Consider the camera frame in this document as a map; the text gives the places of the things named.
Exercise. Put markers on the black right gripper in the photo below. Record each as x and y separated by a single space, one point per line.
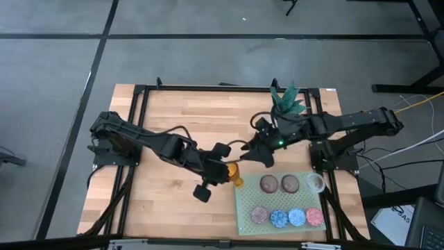
274 137

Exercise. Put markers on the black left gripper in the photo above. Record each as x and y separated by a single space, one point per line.
213 166

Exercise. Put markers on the amber glass candle holder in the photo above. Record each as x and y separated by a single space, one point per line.
236 175

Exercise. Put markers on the smoky purple glass candle holder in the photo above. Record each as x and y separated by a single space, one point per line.
269 184
290 184

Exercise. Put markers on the purple patterned candle tin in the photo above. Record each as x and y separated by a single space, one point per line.
259 215

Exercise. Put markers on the clear glass candle holder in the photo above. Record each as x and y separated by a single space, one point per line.
316 183

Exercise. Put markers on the dark blue patterned candle tin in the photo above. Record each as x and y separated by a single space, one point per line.
279 219

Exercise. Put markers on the light blue patterned candle tin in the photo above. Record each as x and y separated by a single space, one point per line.
297 217

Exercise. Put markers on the pink patterned candle tin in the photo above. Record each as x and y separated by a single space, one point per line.
314 216

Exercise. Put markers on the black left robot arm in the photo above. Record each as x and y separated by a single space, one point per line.
138 135

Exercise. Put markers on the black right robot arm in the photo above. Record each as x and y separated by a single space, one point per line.
354 121

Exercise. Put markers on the green perforated metal shelf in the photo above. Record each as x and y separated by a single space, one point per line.
251 199

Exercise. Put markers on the snake plant in white pot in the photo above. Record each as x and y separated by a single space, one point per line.
289 99

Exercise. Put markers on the black stand leg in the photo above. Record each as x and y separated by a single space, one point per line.
290 8

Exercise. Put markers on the black desk foot bar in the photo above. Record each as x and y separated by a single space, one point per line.
399 197

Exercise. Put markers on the white paper sheet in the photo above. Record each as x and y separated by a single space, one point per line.
392 222

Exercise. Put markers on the dark grey laptop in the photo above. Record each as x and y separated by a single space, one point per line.
426 222

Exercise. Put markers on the grey chair base leg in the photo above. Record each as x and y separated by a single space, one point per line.
10 159

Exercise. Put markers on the black aluminium table frame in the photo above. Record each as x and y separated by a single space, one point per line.
225 88

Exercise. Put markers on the black desk leg frame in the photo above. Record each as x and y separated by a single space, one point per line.
406 88

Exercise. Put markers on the black overhead frame bar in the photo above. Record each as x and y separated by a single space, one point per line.
52 243

